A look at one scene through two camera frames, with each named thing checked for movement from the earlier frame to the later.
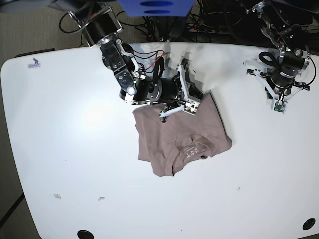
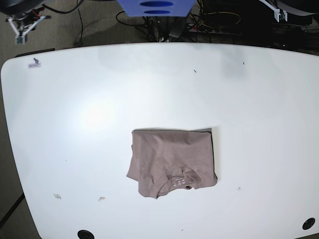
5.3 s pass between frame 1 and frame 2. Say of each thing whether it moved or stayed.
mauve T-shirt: moved
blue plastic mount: stayed
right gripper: moved
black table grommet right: stayed
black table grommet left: stayed
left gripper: moved
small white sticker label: stayed
